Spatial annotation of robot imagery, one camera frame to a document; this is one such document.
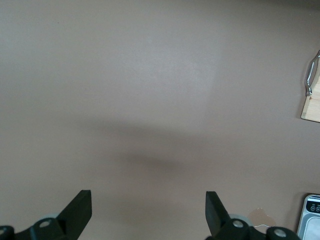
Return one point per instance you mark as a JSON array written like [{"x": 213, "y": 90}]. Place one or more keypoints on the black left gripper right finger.
[{"x": 216, "y": 217}]

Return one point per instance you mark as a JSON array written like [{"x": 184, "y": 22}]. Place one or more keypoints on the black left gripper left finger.
[{"x": 75, "y": 215}]

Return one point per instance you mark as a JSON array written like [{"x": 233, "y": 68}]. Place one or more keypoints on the brown sauce spill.
[{"x": 261, "y": 215}]

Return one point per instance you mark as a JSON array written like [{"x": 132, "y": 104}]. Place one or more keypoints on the silver digital kitchen scale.
[{"x": 310, "y": 225}]

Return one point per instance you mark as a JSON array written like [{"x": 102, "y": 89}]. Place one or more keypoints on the wooden cutting board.
[{"x": 312, "y": 107}]

